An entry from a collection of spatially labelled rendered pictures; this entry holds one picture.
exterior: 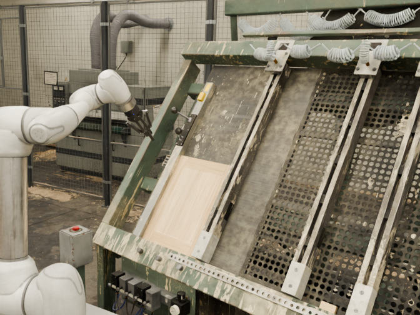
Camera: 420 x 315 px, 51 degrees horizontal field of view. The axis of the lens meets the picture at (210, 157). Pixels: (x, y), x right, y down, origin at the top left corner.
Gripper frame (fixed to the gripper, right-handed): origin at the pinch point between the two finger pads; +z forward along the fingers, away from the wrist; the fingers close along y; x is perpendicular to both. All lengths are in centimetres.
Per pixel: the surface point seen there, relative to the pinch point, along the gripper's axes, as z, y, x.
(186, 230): 29, 9, 43
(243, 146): 14.5, -36.5, 30.2
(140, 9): 178, -58, -605
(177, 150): 18.7, -7.3, -0.2
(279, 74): 5, -72, 9
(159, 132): 19.0, -3.0, -24.1
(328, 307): 30, -27, 112
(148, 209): 26.0, 21.7, 19.4
